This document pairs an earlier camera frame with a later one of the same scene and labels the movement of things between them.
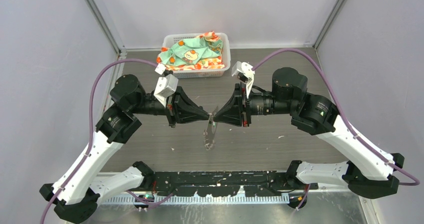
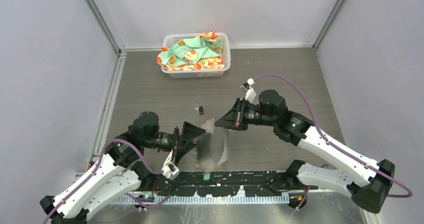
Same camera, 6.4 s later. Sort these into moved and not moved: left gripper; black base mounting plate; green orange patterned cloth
Moved: left gripper
Not moved: black base mounting plate; green orange patterned cloth
